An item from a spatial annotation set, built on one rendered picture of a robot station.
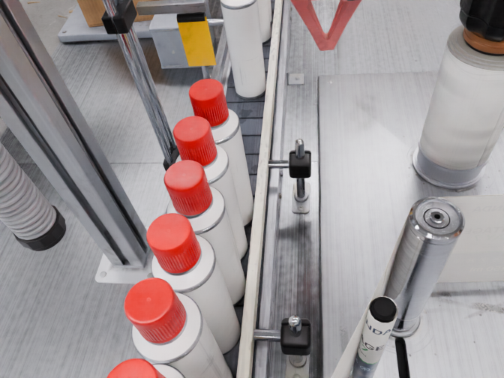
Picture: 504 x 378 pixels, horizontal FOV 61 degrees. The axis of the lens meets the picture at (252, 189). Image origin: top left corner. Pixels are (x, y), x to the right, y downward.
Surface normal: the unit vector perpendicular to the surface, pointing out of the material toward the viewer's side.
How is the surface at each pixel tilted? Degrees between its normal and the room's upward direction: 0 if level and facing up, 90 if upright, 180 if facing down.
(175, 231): 3
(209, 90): 3
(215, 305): 90
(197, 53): 90
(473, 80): 91
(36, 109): 90
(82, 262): 0
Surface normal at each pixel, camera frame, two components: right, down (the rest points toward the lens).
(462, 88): -0.71, 0.57
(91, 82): -0.11, -0.62
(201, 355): 0.85, 0.35
